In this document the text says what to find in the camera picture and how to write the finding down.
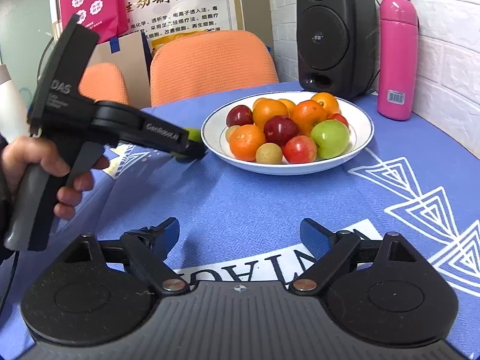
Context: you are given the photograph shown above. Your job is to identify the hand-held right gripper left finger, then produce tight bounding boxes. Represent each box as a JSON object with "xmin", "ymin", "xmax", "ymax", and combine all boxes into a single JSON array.
[{"xmin": 60, "ymin": 217, "xmax": 190, "ymax": 295}]

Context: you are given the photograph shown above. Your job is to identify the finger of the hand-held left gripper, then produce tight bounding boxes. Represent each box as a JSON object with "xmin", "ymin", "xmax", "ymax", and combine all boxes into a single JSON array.
[{"xmin": 120, "ymin": 113, "xmax": 208, "ymax": 162}]

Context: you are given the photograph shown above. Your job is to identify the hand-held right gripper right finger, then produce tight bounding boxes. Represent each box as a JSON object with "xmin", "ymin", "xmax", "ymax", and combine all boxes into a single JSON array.
[{"xmin": 289, "ymin": 217, "xmax": 419, "ymax": 296}]

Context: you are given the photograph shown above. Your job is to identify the green apple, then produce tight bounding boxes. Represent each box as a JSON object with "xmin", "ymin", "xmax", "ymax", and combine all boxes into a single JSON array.
[
  {"xmin": 310, "ymin": 120, "xmax": 350, "ymax": 160},
  {"xmin": 175, "ymin": 127, "xmax": 203, "ymax": 163}
]

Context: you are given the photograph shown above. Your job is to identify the dark red plum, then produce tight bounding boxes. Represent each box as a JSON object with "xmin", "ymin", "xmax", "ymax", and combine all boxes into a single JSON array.
[
  {"xmin": 263, "ymin": 115, "xmax": 299, "ymax": 147},
  {"xmin": 226, "ymin": 105, "xmax": 254, "ymax": 128}
]

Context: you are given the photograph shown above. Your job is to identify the mandarin orange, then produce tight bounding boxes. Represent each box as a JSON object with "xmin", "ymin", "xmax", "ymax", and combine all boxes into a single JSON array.
[
  {"xmin": 290, "ymin": 100, "xmax": 328, "ymax": 136},
  {"xmin": 229, "ymin": 124, "xmax": 267, "ymax": 162}
]

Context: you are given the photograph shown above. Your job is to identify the pinkish red plum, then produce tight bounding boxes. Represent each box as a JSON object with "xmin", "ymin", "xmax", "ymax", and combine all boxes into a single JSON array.
[{"xmin": 282, "ymin": 135, "xmax": 318, "ymax": 164}]

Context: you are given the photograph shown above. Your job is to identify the tan longan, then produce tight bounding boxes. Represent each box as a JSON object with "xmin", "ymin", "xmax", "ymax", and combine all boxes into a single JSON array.
[{"xmin": 256, "ymin": 143, "xmax": 283, "ymax": 165}]

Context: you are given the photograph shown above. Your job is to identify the white plate with blue rim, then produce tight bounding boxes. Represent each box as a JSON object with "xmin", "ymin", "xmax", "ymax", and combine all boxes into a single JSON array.
[{"xmin": 200, "ymin": 91, "xmax": 374, "ymax": 176}]

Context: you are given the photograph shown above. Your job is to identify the large orange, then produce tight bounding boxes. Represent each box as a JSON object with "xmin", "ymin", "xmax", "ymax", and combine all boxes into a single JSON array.
[{"xmin": 310, "ymin": 92, "xmax": 341, "ymax": 118}]

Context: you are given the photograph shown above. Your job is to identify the person's left forearm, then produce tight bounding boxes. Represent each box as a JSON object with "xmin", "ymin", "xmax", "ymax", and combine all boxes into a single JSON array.
[{"xmin": 0, "ymin": 133, "xmax": 17, "ymax": 263}]

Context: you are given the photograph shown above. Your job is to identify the person's left hand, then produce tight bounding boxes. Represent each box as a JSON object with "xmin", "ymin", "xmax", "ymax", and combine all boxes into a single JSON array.
[{"xmin": 0, "ymin": 136, "xmax": 110, "ymax": 219}]

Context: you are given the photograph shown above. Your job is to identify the narrow orange chair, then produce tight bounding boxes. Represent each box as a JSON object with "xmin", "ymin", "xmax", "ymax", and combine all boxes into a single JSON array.
[{"xmin": 78, "ymin": 63, "xmax": 131, "ymax": 106}]

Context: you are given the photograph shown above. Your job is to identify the white bottle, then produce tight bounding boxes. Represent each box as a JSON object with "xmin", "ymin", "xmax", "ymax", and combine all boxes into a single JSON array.
[{"xmin": 0, "ymin": 64, "xmax": 31, "ymax": 143}]

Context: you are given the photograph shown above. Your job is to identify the wide orange chair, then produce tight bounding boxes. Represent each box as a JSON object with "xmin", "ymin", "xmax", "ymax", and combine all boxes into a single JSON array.
[{"xmin": 150, "ymin": 30, "xmax": 280, "ymax": 107}]

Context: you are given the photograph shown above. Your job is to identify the pink tote bag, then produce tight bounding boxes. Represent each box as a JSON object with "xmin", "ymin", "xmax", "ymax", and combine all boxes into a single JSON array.
[{"xmin": 59, "ymin": 0, "xmax": 130, "ymax": 42}]

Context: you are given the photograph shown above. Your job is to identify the black loudspeaker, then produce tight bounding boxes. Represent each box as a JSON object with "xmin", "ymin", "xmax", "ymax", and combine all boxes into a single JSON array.
[{"xmin": 296, "ymin": 0, "xmax": 379, "ymax": 100}]

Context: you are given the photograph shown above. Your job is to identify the pink thermos bottle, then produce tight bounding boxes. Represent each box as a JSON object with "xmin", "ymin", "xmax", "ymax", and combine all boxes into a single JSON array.
[{"xmin": 377, "ymin": 0, "xmax": 419, "ymax": 121}]

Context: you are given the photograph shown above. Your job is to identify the thin black curved cable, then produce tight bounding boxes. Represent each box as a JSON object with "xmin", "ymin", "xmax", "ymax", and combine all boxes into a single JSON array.
[{"xmin": 37, "ymin": 39, "xmax": 55, "ymax": 79}]

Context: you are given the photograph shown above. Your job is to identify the brown paper bag blue handles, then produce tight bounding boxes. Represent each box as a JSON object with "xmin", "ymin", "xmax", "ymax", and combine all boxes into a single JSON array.
[{"xmin": 90, "ymin": 32, "xmax": 152, "ymax": 109}]

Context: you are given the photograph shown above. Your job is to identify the framed wall poster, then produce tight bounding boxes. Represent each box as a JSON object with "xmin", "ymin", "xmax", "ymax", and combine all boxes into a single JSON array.
[{"xmin": 124, "ymin": 0, "xmax": 241, "ymax": 40}]

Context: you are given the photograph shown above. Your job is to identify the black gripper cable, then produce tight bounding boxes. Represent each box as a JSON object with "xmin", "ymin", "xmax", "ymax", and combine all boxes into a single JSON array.
[{"xmin": 0, "ymin": 249, "xmax": 20, "ymax": 310}]

